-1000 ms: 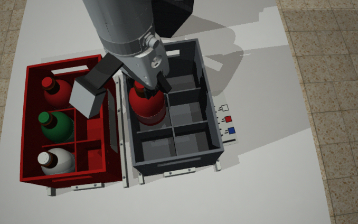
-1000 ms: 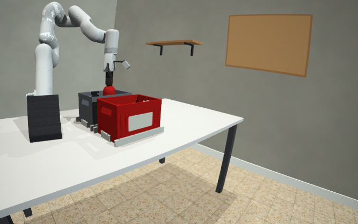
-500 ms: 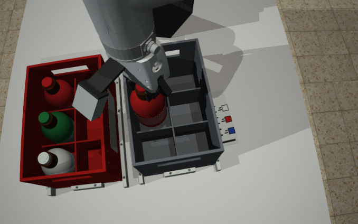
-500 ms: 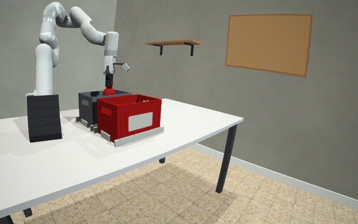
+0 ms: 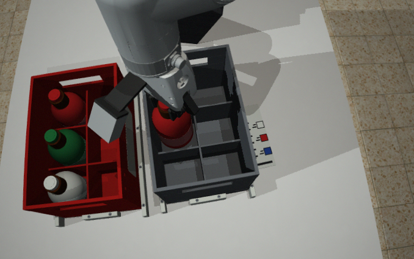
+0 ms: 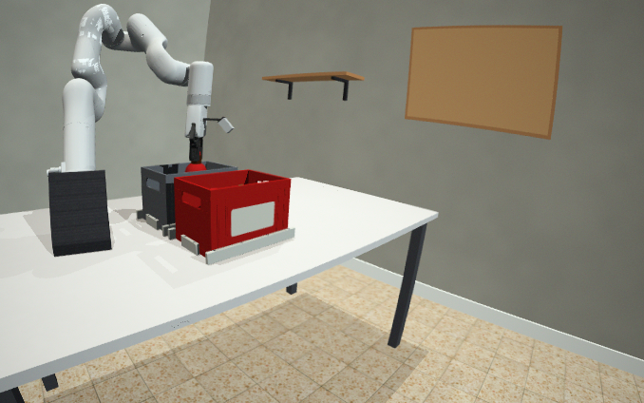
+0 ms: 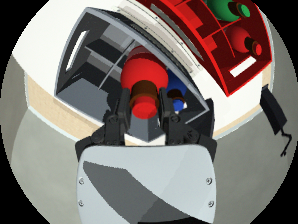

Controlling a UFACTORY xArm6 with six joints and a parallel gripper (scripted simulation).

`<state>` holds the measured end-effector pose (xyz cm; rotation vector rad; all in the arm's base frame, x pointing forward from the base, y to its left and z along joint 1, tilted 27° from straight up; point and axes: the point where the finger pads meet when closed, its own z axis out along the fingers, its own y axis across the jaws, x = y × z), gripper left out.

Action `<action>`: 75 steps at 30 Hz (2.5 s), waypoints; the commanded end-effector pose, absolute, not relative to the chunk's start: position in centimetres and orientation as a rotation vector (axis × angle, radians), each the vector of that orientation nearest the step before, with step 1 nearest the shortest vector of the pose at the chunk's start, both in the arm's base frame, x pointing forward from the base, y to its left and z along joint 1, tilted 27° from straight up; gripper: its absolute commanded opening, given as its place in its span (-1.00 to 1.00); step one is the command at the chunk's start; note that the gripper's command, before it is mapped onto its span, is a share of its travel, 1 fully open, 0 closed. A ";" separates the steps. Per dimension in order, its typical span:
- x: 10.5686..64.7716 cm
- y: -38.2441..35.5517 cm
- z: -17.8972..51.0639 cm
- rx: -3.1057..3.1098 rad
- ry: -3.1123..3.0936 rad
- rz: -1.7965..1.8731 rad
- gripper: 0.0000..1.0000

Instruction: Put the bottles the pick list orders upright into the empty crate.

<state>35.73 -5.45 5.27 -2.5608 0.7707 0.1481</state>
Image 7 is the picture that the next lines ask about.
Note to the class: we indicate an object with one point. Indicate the blue bottle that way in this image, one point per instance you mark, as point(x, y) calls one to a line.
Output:
point(176, 89)

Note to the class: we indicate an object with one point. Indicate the red bottle crate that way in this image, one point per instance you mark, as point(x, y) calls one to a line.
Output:
point(215, 53)

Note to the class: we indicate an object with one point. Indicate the green bottle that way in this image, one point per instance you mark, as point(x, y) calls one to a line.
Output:
point(227, 10)

